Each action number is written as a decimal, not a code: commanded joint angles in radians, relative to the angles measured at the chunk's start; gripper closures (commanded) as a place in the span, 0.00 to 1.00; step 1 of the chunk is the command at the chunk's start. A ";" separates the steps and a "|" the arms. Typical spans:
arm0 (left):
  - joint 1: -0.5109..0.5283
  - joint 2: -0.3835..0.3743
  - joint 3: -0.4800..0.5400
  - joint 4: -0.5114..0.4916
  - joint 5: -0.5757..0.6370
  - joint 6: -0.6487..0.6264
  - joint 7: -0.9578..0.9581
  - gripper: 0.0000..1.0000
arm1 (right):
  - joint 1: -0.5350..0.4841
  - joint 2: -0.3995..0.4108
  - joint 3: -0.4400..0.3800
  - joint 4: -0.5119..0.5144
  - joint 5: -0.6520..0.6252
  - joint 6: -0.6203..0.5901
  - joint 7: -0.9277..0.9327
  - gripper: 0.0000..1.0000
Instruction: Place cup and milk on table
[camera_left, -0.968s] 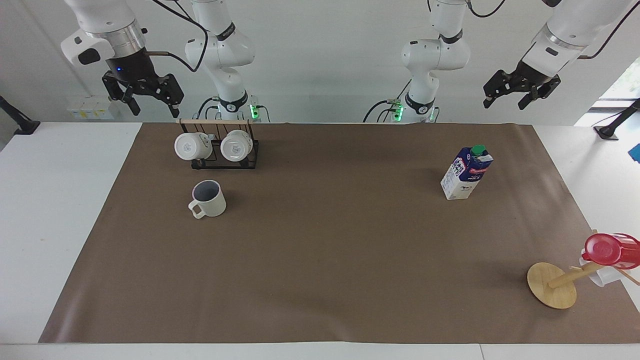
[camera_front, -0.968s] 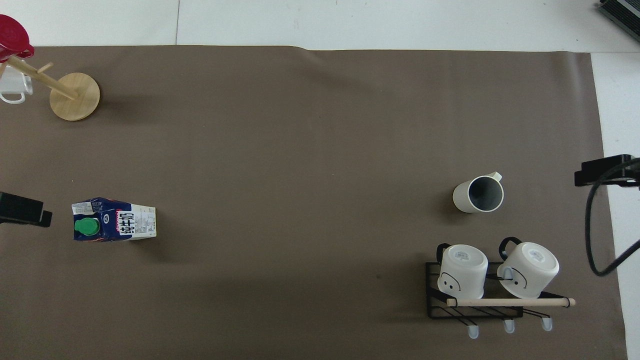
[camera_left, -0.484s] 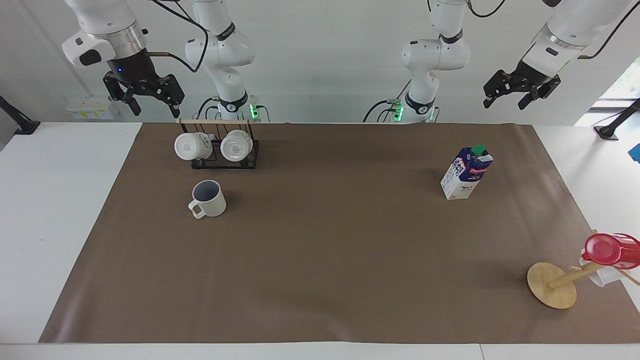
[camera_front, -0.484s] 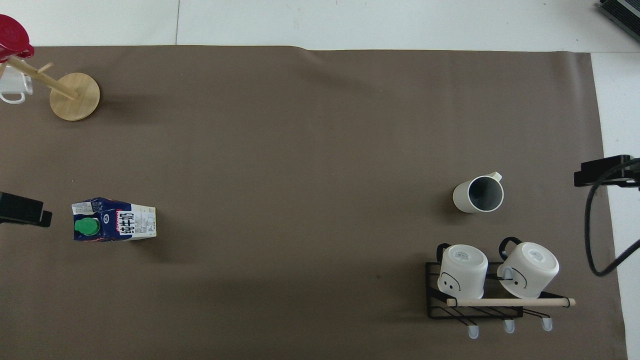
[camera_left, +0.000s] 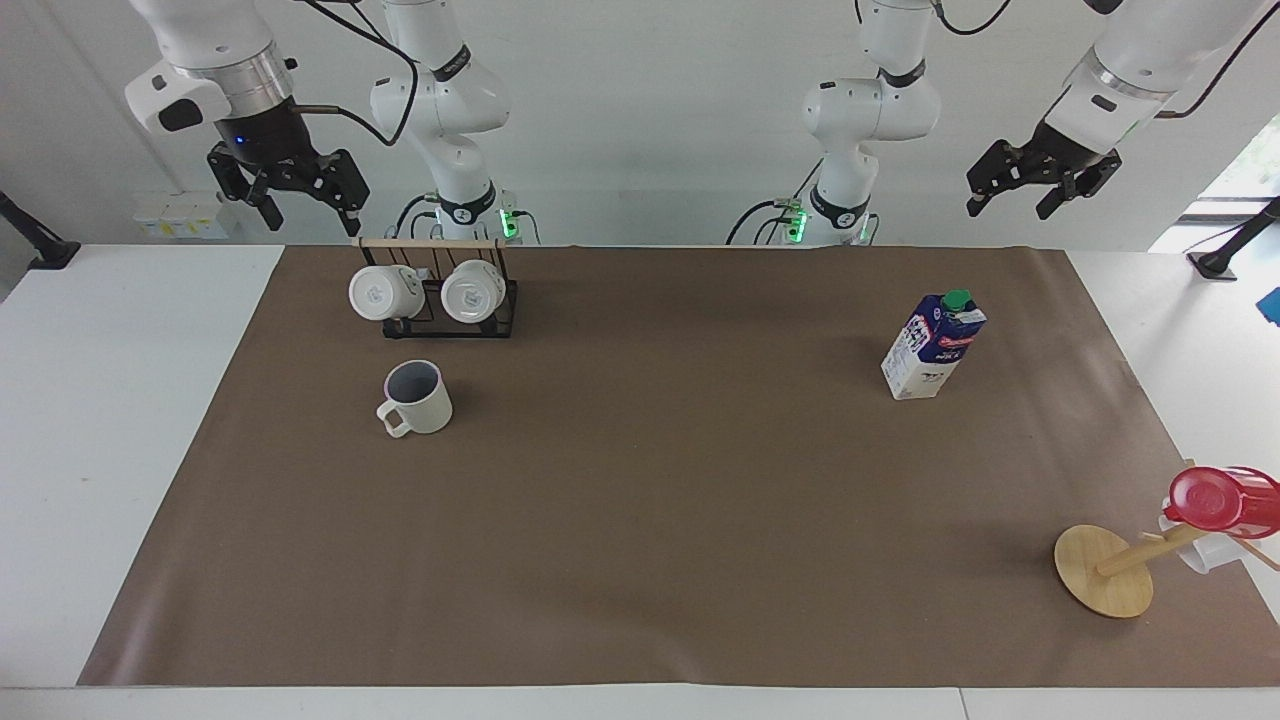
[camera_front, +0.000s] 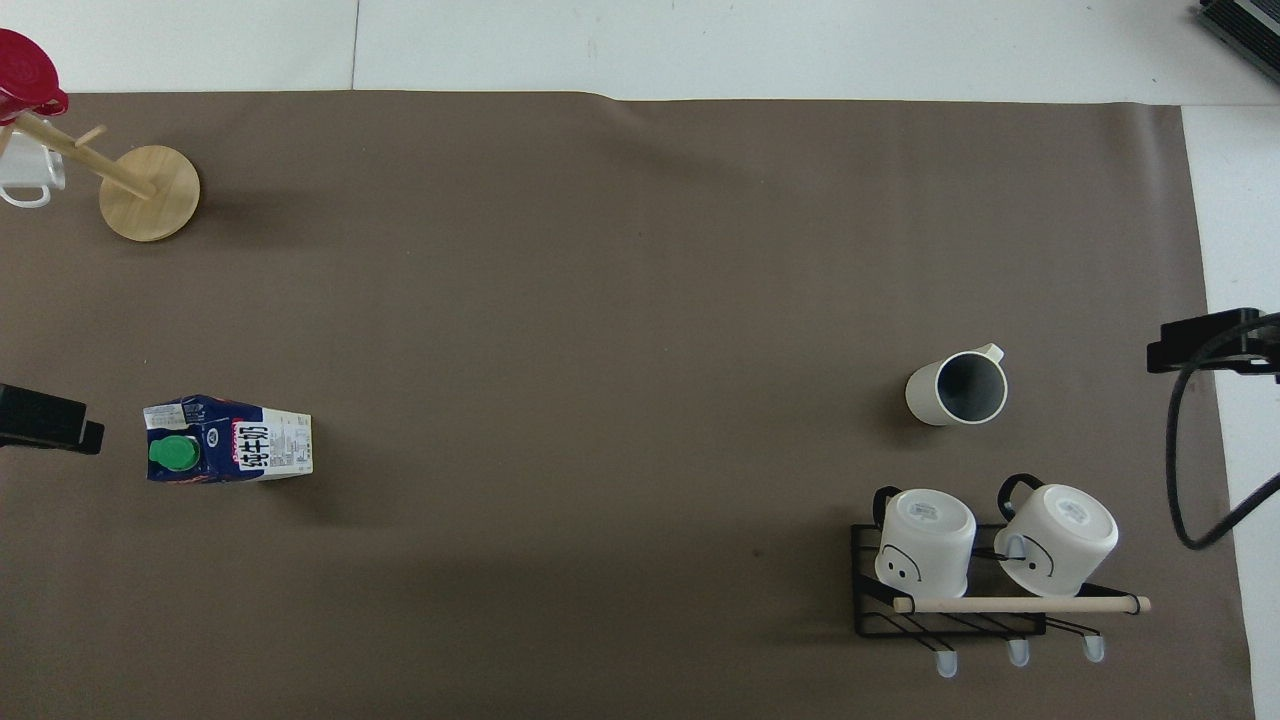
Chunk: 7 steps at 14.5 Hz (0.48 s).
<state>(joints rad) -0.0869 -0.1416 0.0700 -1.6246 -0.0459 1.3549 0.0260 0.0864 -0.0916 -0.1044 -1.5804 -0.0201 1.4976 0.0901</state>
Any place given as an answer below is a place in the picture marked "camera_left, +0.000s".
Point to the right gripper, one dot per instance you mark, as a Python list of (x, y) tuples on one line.
[(265, 135)]

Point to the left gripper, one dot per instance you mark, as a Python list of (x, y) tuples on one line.
[(1062, 147)]

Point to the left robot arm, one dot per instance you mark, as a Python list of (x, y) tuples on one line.
[(870, 105)]

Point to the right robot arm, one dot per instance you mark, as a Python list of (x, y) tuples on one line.
[(460, 100)]

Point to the blue white milk carton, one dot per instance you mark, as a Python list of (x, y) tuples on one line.
[(925, 355)]

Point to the red plastic cup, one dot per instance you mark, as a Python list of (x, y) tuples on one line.
[(1215, 500)]

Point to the white cup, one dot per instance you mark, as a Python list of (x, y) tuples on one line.
[(1200, 555)]

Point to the white hanging mug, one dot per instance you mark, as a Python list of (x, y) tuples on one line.
[(380, 293), (470, 293)]

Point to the black stand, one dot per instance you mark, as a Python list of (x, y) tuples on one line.
[(40, 250), (1225, 255)]

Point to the white mug grey inside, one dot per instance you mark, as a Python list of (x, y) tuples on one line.
[(425, 405)]

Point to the blue object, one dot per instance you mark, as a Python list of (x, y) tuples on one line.
[(1272, 305)]

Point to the wooden mug tree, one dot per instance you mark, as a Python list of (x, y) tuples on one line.
[(1100, 575)]

